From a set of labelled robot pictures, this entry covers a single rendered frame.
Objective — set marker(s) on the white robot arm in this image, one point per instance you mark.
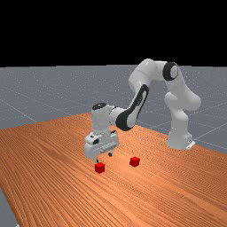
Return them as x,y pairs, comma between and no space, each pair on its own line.
139,102

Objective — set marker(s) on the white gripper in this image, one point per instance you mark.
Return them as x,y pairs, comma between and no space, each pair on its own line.
100,144

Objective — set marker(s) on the red cube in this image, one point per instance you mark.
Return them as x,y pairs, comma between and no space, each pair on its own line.
99,168
134,161

